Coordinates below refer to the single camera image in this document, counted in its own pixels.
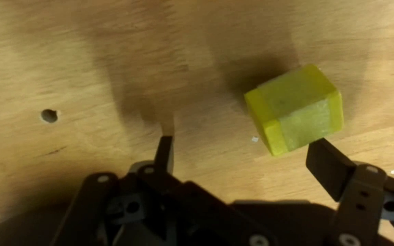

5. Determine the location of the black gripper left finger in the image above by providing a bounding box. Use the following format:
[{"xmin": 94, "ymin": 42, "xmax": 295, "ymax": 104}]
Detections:
[{"xmin": 53, "ymin": 135, "xmax": 271, "ymax": 246}]

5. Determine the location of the black bowl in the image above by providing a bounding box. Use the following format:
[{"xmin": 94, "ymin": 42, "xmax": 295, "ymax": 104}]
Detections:
[{"xmin": 0, "ymin": 205, "xmax": 66, "ymax": 246}]

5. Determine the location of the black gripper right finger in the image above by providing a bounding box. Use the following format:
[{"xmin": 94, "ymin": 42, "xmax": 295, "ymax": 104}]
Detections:
[{"xmin": 306, "ymin": 138, "xmax": 394, "ymax": 246}]

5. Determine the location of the large yellow block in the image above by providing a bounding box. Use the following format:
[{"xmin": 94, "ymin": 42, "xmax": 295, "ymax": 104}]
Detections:
[{"xmin": 245, "ymin": 64, "xmax": 344, "ymax": 155}]

